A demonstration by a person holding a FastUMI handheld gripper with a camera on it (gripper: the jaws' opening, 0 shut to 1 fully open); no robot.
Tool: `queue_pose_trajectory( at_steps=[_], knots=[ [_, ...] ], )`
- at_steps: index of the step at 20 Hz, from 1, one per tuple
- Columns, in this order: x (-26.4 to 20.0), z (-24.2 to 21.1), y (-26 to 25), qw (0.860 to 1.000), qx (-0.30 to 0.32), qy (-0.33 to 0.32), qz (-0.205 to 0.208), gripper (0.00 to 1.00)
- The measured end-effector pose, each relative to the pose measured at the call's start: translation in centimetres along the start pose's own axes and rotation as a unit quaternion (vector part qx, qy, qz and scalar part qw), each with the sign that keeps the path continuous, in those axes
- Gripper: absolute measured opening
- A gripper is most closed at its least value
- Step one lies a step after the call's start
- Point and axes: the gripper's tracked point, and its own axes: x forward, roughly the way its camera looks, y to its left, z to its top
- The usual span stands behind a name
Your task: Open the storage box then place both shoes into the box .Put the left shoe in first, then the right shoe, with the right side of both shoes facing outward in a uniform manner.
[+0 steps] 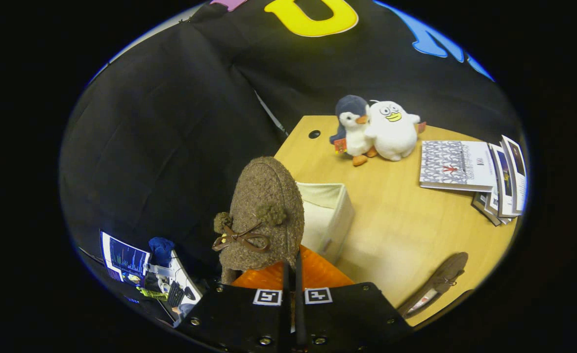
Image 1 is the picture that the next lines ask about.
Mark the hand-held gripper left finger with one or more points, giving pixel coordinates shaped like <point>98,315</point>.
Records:
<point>234,318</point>

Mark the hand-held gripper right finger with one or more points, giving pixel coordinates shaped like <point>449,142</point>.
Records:
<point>352,318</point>

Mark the brown fuzzy shoe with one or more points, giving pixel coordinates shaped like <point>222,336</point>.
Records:
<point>440,279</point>
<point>263,196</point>

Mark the cream fabric storage box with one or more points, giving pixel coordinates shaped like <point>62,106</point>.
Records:
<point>325,215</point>

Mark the white side desk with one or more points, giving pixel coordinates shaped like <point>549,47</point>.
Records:
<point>183,279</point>

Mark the blue cloth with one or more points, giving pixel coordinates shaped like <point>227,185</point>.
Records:
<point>162,251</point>

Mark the computer monitor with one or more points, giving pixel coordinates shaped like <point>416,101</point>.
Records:
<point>126,257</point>

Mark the grey paperback book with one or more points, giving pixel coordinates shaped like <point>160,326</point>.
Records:
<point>479,203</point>

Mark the white paperback book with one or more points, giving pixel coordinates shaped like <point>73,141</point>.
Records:
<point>491,208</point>

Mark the patterned cover book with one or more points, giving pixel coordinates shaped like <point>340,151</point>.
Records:
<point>452,164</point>

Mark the grey penguin plush toy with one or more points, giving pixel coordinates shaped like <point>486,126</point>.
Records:
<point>354,130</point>

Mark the white duck plush toy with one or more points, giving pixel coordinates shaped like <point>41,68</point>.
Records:
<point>391,132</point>

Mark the white book blue picture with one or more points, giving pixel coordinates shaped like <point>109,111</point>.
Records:
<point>504,181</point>

